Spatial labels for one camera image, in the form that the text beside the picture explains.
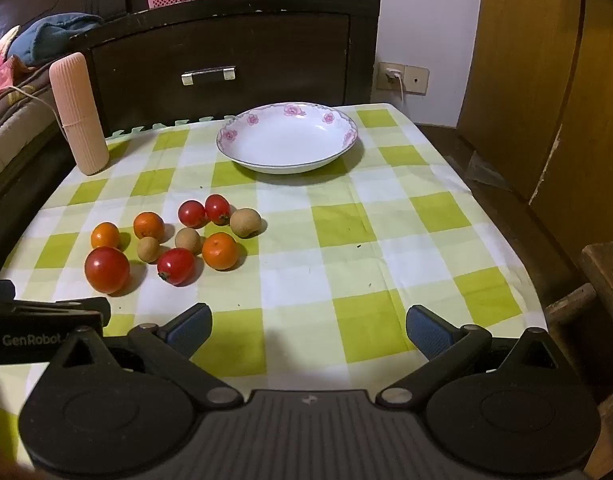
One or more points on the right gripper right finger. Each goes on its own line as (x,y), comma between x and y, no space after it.
(452,352)

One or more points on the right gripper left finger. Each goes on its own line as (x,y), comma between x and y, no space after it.
(166,351)

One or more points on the red cherry tomato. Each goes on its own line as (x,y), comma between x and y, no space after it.
(192,214)
(218,209)
(176,265)

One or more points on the large red tomato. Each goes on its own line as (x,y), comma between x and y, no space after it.
(107,270)

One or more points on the brown longan fruit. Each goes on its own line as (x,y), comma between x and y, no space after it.
(189,239)
(245,222)
(148,249)

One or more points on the small orange tangerine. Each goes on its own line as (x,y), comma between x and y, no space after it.
(220,251)
(106,234)
(149,224)

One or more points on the wooden stool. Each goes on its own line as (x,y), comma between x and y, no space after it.
(581,323)

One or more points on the green checkered tablecloth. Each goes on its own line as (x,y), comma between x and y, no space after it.
(318,299)

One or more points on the grey mattress edge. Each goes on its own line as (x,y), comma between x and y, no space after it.
(25,114)

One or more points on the green foam mat edge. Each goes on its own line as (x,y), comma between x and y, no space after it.
(178,123)

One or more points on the pink ribbed cylinder case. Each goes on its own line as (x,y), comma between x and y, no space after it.
(78,114)

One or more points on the white floral porcelain bowl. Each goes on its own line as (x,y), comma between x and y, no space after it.
(287,138)

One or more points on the brown wooden wardrobe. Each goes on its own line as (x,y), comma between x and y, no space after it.
(539,108)

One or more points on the pink floral blanket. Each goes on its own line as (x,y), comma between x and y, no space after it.
(12,69)

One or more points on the blue cloth bundle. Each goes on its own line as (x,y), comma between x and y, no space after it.
(49,38)

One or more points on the dark wooden cabinet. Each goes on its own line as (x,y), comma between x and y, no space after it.
(320,51)

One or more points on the wall power socket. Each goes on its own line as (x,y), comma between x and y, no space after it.
(404,78)

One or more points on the silver drawer handle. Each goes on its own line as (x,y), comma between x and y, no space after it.
(206,75)

